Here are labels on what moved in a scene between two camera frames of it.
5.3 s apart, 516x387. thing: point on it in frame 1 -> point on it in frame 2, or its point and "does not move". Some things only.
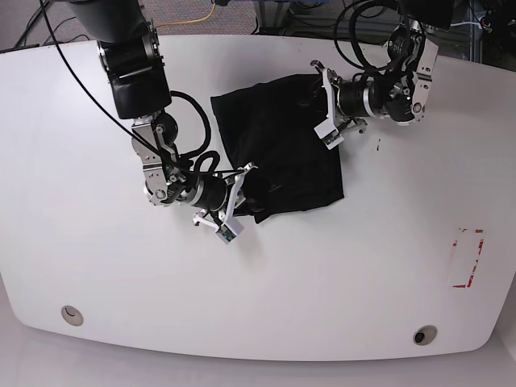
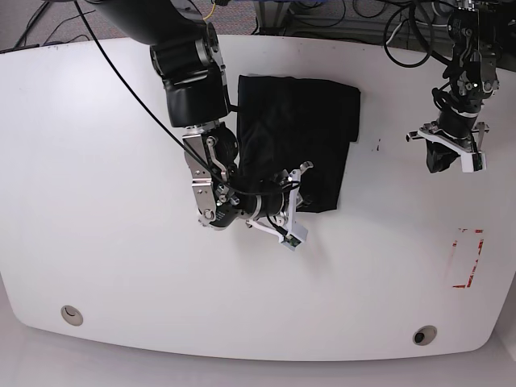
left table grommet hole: (72, 315) does not move
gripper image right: (350, 101) -> (454, 126)
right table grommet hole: (425, 334) does not move
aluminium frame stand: (272, 15) does not move
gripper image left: (218, 193) -> (277, 211)
